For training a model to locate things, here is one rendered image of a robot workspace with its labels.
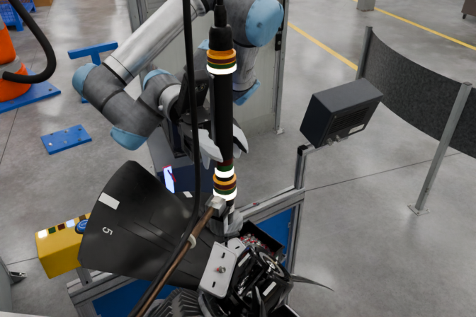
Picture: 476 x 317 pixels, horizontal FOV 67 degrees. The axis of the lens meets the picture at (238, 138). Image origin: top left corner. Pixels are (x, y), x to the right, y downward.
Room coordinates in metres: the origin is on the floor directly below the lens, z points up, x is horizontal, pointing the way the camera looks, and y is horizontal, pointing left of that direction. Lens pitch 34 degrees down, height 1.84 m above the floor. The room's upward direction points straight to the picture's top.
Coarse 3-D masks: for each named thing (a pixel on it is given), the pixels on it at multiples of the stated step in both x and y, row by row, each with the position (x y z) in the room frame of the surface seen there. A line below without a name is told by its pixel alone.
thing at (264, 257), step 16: (240, 256) 0.46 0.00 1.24; (256, 256) 0.44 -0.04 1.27; (272, 256) 0.50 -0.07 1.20; (240, 272) 0.43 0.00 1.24; (256, 272) 0.42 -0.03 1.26; (272, 272) 0.41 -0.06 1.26; (240, 288) 0.40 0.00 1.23; (288, 288) 0.41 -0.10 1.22; (208, 304) 0.39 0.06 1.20; (224, 304) 0.39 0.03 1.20; (240, 304) 0.39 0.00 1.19; (272, 304) 0.39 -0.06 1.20
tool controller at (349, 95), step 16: (320, 96) 1.13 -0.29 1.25; (336, 96) 1.14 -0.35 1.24; (352, 96) 1.15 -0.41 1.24; (368, 96) 1.16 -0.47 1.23; (320, 112) 1.10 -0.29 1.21; (336, 112) 1.07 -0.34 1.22; (352, 112) 1.11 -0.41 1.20; (368, 112) 1.18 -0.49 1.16; (304, 128) 1.16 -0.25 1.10; (320, 128) 1.09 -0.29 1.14; (336, 128) 1.11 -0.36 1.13; (352, 128) 1.16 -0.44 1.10; (320, 144) 1.10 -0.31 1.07
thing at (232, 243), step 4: (232, 240) 0.55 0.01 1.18; (236, 240) 0.55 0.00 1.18; (224, 244) 0.54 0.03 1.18; (228, 244) 0.54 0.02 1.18; (232, 244) 0.54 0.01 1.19; (236, 244) 0.54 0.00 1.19; (240, 244) 0.54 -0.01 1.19; (232, 248) 0.53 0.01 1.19; (240, 248) 0.53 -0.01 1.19; (236, 252) 0.52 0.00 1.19; (240, 252) 0.51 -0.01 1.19
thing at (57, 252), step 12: (48, 228) 0.69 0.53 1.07; (72, 228) 0.69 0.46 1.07; (36, 240) 0.65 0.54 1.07; (48, 240) 0.65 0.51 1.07; (60, 240) 0.65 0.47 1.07; (72, 240) 0.65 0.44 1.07; (48, 252) 0.61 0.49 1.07; (60, 252) 0.61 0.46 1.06; (72, 252) 0.63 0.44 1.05; (48, 264) 0.59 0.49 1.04; (60, 264) 0.61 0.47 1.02; (72, 264) 0.62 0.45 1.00; (48, 276) 0.59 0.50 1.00
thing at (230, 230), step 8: (208, 200) 0.48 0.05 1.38; (224, 200) 0.48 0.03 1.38; (216, 208) 0.46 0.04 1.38; (224, 208) 0.48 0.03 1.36; (216, 216) 0.46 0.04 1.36; (224, 216) 0.46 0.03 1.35; (240, 216) 0.52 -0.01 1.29; (216, 224) 0.48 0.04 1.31; (224, 224) 0.47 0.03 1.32; (232, 224) 0.50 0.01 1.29; (240, 224) 0.50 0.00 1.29; (216, 232) 0.48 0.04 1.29; (224, 232) 0.47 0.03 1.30; (232, 232) 0.48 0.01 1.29
